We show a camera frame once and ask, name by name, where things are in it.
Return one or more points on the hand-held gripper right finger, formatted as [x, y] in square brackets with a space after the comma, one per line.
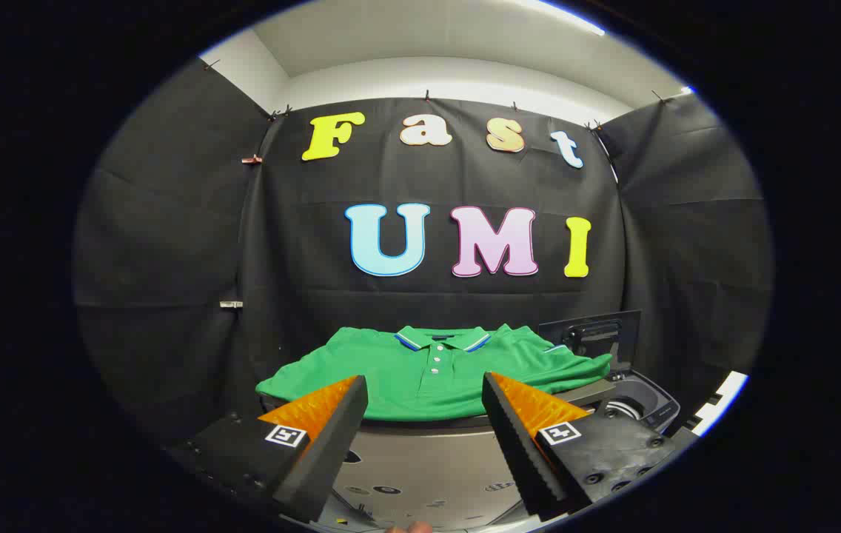
[517, 444]

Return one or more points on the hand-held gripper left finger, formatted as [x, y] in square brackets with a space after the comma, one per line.
[332, 444]

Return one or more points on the green polo shirt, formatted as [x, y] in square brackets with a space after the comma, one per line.
[406, 377]

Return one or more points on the grey cabinet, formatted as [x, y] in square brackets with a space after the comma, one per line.
[428, 459]

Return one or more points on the black backdrop cloth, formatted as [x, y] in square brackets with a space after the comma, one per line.
[317, 296]

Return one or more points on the small silver clip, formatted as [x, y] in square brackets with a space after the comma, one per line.
[230, 304]

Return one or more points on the small red clip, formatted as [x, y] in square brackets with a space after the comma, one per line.
[252, 159]

